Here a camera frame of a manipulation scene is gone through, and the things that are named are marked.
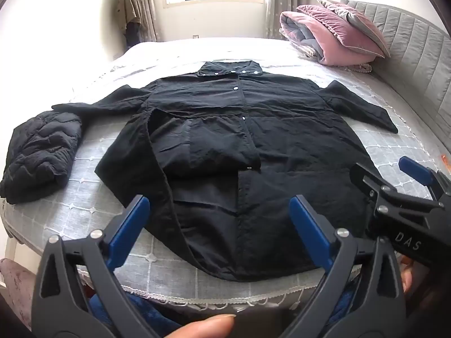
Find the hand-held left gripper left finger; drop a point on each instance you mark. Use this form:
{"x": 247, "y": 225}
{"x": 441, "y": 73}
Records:
{"x": 127, "y": 229}

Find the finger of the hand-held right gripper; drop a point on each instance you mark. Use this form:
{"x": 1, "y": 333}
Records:
{"x": 415, "y": 172}
{"x": 368, "y": 183}

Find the black puffer jacket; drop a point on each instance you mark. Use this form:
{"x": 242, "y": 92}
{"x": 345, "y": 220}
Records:
{"x": 42, "y": 151}

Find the pink and grey quilt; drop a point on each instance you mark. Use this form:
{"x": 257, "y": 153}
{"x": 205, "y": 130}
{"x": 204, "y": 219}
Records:
{"x": 327, "y": 45}

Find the person's left hand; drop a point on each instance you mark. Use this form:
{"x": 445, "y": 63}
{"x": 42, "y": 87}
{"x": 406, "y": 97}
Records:
{"x": 201, "y": 328}

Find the pink velvet pillow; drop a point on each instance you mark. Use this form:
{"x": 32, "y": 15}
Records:
{"x": 359, "y": 28}

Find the grey padded headboard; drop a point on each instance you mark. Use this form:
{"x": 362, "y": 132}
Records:
{"x": 415, "y": 42}

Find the pink velvet stool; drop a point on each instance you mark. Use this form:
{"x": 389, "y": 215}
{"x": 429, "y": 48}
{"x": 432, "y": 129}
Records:
{"x": 16, "y": 288}

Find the floral patterned cloth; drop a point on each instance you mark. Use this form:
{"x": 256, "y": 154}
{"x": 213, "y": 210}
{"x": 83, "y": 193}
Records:
{"x": 363, "y": 67}

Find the black long coat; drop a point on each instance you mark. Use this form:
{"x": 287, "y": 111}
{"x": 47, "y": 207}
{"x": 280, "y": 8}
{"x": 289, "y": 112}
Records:
{"x": 282, "y": 141}

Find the person's right hand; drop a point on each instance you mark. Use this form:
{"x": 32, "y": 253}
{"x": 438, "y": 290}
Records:
{"x": 409, "y": 278}

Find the hanging beige coat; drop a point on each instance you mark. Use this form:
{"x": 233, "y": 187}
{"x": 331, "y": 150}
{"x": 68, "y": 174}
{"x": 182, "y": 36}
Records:
{"x": 128, "y": 7}

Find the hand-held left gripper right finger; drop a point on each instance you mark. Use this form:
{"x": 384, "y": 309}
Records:
{"x": 310, "y": 232}

